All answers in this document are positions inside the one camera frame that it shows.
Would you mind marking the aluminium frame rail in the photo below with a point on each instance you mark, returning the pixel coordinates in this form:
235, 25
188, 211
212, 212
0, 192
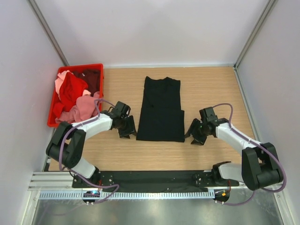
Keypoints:
60, 180

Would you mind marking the right aluminium corner post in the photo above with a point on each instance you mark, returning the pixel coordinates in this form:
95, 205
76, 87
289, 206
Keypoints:
255, 31

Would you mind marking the aluminium corner post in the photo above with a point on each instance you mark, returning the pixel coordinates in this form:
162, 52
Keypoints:
255, 31
40, 17

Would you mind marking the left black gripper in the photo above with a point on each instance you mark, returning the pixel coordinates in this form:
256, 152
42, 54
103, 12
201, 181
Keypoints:
131, 129

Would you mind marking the black t shirt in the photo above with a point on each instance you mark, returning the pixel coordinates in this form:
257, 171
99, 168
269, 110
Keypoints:
161, 117

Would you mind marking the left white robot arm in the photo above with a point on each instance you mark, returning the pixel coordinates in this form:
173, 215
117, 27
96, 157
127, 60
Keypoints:
66, 145

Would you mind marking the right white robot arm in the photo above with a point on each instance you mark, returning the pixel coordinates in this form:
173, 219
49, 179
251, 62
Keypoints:
259, 167

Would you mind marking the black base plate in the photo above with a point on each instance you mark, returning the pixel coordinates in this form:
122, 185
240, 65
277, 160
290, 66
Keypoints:
162, 181

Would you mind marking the pink t shirt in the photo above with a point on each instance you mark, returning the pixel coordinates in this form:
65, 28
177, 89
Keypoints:
79, 107

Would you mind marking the slotted cable duct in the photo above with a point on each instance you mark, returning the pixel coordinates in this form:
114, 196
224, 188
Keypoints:
92, 195

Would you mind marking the red t shirt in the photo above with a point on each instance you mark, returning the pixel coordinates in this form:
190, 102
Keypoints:
69, 88

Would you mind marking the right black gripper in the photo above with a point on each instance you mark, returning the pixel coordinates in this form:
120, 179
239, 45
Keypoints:
192, 130

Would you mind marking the dark maroon t shirt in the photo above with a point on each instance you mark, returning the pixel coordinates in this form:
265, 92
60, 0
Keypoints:
91, 77

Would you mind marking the red plastic bin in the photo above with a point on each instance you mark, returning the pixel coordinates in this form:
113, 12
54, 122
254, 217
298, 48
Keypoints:
52, 117

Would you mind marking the left aluminium corner post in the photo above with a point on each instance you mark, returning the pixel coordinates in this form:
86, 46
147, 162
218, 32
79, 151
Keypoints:
40, 17

